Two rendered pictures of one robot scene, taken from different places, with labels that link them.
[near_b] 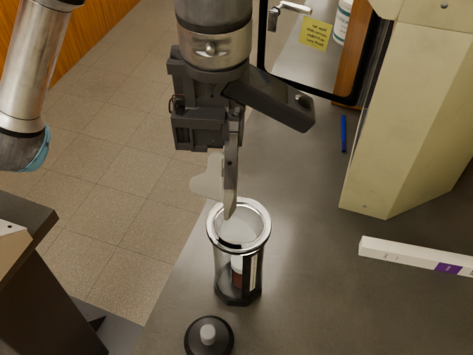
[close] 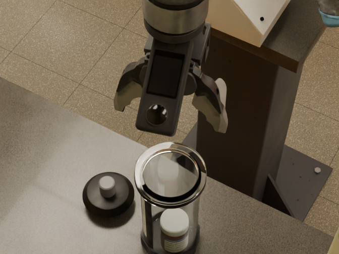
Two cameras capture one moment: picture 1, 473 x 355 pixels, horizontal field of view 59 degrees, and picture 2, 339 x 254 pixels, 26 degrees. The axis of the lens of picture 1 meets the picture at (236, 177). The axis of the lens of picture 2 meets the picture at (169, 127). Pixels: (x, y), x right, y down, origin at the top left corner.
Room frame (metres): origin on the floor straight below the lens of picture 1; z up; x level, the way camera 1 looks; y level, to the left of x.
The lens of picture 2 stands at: (0.48, -0.55, 2.11)
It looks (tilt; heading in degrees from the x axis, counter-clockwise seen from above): 56 degrees down; 100
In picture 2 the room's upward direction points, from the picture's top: straight up
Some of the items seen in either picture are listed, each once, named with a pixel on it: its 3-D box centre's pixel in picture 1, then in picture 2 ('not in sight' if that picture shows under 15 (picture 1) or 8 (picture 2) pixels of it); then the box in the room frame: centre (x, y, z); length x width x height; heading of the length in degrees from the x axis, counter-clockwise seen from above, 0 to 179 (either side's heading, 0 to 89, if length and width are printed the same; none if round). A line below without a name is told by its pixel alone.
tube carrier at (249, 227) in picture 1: (238, 255); (170, 205); (0.38, 0.00, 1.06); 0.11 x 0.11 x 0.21
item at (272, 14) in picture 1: (272, 20); not in sight; (0.99, -0.09, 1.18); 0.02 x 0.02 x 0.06; 61
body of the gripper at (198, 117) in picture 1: (211, 98); (175, 42); (0.38, 0.03, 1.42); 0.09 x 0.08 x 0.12; 86
